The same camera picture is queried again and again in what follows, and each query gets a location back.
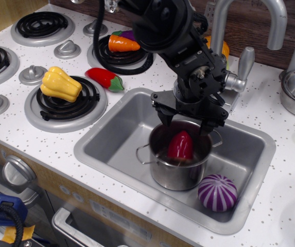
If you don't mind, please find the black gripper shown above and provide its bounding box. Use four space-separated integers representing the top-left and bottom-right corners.
151 28 228 136

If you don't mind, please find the red toy sweet potato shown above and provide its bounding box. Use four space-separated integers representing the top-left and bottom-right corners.
167 130 194 160

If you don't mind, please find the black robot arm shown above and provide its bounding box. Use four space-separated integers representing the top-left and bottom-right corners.
118 1 228 135

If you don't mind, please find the steel pot in sink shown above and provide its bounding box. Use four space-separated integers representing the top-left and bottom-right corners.
136 120 223 191

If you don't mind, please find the grey sink basin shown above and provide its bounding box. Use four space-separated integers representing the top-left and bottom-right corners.
74 88 276 235

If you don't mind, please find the purple white striped toy onion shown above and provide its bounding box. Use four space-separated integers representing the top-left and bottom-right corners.
198 174 238 212

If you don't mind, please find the orange toy pepper by faucet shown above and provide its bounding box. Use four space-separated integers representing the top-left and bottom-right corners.
204 36 230 59

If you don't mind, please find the back right stove burner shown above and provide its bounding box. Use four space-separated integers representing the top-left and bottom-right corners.
87 35 155 76

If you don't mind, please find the red toy chili pepper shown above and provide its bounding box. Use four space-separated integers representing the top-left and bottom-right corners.
84 67 124 93

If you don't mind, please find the purple toy eggplant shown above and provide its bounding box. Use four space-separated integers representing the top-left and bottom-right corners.
112 30 136 41

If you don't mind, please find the orange toy carrot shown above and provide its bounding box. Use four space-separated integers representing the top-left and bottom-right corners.
108 34 141 52

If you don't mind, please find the front stove burner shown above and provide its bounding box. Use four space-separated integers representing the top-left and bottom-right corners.
24 76 108 133

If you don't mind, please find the grey stove knob top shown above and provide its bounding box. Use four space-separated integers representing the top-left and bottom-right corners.
83 19 108 37

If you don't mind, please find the yellow toy bell pepper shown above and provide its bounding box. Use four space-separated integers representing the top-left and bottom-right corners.
40 66 82 102

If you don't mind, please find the grey stove knob middle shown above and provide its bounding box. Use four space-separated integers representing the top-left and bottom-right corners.
54 40 81 60

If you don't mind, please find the silver toy faucet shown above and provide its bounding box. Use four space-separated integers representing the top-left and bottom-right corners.
209 0 288 114

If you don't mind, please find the grey stove knob left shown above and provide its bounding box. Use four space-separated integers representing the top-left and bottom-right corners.
19 65 47 85

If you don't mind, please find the back left stove burner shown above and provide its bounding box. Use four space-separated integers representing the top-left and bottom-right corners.
10 11 75 47

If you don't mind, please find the silver oven dial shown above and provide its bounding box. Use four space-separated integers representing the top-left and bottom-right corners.
2 155 37 186

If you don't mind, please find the blue clamp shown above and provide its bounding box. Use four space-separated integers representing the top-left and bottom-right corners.
0 194 28 229

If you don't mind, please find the yellow tape piece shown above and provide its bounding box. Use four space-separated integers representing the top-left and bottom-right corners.
2 225 35 243

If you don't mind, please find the black braided cable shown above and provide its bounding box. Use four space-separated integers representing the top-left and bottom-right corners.
92 0 154 75

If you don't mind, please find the silver oven door handle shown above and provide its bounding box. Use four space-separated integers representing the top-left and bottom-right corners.
52 207 126 246

